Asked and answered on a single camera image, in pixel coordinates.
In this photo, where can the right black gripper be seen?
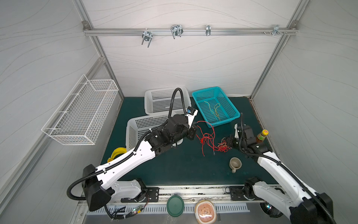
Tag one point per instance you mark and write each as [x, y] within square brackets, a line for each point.
[233, 140]

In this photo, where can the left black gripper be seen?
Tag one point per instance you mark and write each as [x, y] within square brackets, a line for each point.
[190, 132]

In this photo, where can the white plastic basket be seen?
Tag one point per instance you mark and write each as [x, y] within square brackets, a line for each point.
[158, 101]
[136, 127]

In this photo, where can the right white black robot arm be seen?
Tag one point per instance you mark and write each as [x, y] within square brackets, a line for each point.
[293, 199]

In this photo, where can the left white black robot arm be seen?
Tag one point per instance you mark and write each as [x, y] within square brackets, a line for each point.
[99, 185]

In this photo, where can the beige ceramic mug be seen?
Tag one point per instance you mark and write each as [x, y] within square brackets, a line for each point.
[235, 164]

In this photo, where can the brown sauce bottle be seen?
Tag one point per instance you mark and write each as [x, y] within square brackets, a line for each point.
[262, 136]

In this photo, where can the teal plastic basket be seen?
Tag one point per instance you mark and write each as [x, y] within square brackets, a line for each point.
[215, 107]

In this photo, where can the green round lid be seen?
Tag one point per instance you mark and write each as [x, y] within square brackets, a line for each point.
[175, 206]

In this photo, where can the pink lidded food container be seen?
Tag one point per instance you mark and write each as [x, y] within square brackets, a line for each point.
[205, 212]

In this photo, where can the middle metal u-bolt clamp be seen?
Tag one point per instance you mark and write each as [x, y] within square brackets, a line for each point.
[176, 30]

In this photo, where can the metal u-bolt clamp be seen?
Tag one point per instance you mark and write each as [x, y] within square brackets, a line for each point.
[147, 37]
[176, 30]

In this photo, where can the small metal hook clamp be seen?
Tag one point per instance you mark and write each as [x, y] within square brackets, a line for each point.
[208, 30]

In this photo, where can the left metal u-bolt clamp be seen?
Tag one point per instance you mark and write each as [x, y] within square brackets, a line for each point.
[147, 37]

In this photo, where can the loose wiring harness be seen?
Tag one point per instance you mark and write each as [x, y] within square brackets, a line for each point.
[123, 213]

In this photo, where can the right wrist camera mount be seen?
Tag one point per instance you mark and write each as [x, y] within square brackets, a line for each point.
[236, 131]

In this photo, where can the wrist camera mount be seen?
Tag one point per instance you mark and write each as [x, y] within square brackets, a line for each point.
[191, 114]
[236, 131]

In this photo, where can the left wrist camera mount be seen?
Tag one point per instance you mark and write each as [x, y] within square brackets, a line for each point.
[191, 114]

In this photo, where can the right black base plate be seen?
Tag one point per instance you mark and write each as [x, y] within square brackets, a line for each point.
[240, 193]

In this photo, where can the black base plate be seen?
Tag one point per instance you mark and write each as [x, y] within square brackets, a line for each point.
[150, 194]
[240, 193]

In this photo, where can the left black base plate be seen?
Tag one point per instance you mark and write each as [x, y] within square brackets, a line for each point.
[150, 194]

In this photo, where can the white wire wall basket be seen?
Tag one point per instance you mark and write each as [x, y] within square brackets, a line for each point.
[80, 117]

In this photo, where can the right metal bracket clamp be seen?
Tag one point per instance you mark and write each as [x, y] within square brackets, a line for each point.
[275, 31]

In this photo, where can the aluminium cross rail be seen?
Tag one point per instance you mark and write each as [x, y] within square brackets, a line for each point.
[186, 31]

